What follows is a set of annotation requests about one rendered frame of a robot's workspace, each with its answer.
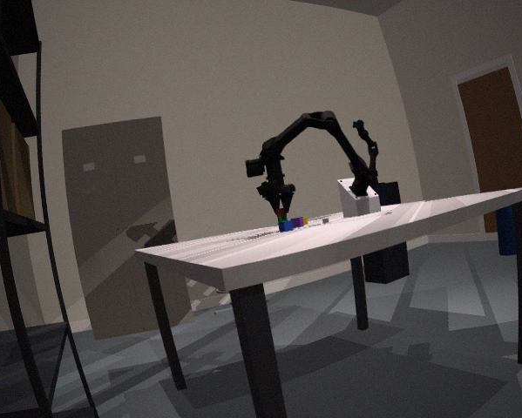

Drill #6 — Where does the blue block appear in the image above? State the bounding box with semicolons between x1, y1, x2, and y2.
279;220;294;232

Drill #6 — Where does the purple cube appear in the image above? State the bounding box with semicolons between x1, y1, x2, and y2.
291;217;304;228

